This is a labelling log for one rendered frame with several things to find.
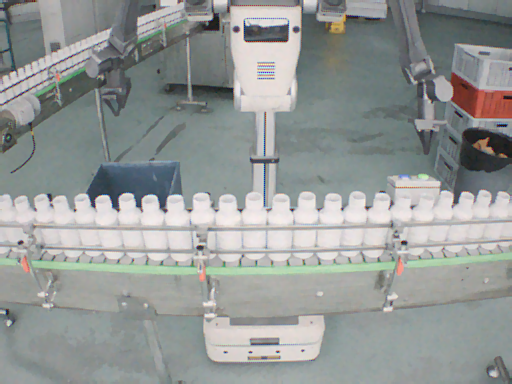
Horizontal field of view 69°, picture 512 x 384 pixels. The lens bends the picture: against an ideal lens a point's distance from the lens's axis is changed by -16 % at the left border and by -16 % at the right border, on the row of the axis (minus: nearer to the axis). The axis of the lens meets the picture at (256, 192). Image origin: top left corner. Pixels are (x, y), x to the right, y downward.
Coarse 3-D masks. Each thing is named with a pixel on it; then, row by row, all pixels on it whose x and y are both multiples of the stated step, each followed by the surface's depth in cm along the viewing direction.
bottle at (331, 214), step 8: (328, 200) 97; (336, 200) 100; (328, 208) 98; (336, 208) 98; (320, 216) 100; (328, 216) 99; (336, 216) 98; (320, 224) 100; (328, 224) 99; (320, 232) 101; (328, 232) 100; (336, 232) 100; (320, 240) 102; (328, 240) 101; (336, 240) 102; (320, 256) 105; (328, 256) 104
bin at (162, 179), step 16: (176, 160) 157; (96, 176) 150; (112, 176) 159; (128, 176) 160; (144, 176) 160; (160, 176) 160; (176, 176) 149; (96, 192) 150; (112, 192) 163; (128, 192) 163; (144, 192) 164; (160, 192) 164; (176, 192) 151
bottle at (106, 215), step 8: (96, 200) 97; (104, 200) 99; (96, 208) 98; (104, 208) 97; (112, 208) 100; (96, 216) 98; (104, 216) 98; (112, 216) 99; (96, 224) 99; (104, 224) 98; (112, 224) 99; (104, 232) 99; (112, 232) 100; (120, 232) 102; (104, 240) 101; (112, 240) 101; (120, 240) 103; (112, 256) 103; (120, 256) 104
